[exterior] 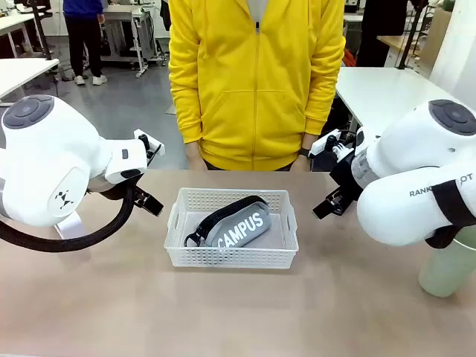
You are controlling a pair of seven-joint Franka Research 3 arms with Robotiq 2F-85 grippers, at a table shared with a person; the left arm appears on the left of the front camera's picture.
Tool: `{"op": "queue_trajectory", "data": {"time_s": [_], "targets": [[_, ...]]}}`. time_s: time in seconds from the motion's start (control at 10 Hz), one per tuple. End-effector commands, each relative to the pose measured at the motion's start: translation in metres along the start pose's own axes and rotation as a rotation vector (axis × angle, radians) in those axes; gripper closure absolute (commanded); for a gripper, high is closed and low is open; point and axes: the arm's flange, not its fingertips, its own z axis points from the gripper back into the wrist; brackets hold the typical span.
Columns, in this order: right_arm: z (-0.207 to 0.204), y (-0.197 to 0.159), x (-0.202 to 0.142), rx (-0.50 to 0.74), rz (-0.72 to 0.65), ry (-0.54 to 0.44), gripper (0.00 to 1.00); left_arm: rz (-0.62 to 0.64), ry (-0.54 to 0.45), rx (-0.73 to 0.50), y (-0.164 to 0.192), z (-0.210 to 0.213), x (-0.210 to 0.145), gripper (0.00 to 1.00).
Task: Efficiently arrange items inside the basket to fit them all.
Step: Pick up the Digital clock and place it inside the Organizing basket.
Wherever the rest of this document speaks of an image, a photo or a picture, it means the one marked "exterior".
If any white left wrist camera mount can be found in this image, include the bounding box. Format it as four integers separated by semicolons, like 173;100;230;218
132;128;166;168

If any black left arm cable sleeve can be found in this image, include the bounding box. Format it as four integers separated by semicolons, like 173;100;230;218
0;184;135;253

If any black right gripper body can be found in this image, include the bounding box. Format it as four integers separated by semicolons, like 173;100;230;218
329;150;367;216

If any white background workbench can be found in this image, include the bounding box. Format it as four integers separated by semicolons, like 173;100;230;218
100;2;169;78

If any person in black clothes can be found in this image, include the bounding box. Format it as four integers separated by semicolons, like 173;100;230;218
356;0;407;68

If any black velcro strap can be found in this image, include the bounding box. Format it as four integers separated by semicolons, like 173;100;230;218
425;181;476;250

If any person left hand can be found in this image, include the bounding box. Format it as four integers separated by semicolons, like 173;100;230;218
290;154;312;173

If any pale green plastic cup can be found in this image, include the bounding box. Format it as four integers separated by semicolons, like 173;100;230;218
417;225;476;298

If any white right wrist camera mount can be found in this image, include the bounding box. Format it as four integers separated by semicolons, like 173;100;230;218
308;129;358;161

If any white side table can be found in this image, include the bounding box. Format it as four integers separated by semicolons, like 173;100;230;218
334;66;468;131
0;57;61;102

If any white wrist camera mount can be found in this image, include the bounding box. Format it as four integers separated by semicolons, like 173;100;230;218
308;129;358;161
132;128;166;168

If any person in blue jacket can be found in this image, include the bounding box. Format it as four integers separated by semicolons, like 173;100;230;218
62;0;109;87

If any person in yellow hoodie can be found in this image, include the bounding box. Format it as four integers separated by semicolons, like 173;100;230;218
167;0;347;172

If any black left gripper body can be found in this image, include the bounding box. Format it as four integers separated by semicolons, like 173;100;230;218
128;178;149;202

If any white perforated plastic basket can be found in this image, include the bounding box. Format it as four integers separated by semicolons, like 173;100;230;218
164;187;300;269

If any grey CAMPUS zipper pouch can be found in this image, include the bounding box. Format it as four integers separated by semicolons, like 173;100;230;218
184;195;271;248

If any person right hand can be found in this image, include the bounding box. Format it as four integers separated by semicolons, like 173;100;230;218
185;142;208;172

